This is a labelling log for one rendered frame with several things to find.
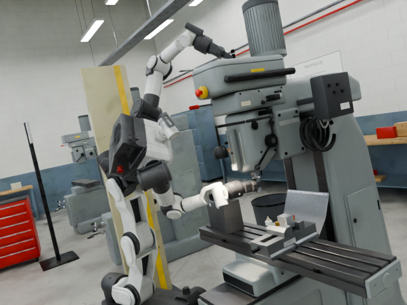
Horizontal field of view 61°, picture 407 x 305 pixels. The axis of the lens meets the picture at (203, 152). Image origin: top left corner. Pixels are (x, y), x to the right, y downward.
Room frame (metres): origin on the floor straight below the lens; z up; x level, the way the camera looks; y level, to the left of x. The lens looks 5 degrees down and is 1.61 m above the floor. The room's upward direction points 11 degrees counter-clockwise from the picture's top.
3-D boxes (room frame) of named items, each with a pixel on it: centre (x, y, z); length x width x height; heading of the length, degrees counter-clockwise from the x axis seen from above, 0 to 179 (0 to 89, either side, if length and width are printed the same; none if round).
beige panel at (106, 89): (3.27, 0.76, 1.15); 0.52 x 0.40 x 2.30; 121
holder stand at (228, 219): (2.12, -0.05, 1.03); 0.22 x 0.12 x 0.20; 27
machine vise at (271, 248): (1.68, -0.31, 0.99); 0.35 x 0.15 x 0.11; 122
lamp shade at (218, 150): (1.70, -0.08, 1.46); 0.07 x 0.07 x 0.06
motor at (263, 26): (1.97, -0.47, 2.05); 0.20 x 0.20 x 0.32
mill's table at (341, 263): (1.80, -0.28, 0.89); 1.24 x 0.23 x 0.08; 31
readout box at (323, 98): (1.71, -0.68, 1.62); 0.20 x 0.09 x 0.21; 121
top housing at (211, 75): (1.85, -0.26, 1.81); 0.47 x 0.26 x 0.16; 121
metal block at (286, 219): (1.69, -0.34, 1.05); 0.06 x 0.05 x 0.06; 32
